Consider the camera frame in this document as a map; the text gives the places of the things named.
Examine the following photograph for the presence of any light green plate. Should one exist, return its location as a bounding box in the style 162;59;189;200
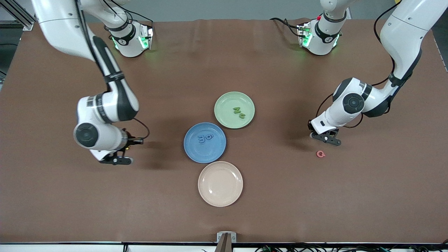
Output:
214;91;255;129

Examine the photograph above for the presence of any aluminium frame profile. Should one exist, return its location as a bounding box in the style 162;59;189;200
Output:
0;0;35;31

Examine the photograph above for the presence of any beige plate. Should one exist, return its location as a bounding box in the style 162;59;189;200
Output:
198;161;243;207

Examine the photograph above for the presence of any brown table mat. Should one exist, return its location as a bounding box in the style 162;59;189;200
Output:
0;18;448;244

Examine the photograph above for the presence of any brown tapered post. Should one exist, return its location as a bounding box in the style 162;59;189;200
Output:
215;233;232;252

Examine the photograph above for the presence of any black base cable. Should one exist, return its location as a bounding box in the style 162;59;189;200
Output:
270;17;302;37
105;0;154;28

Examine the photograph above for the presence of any black tangled cable bundle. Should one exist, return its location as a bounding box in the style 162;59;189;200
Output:
255;243;448;252

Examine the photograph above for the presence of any blue plate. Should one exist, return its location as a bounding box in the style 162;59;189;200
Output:
184;122;226;164

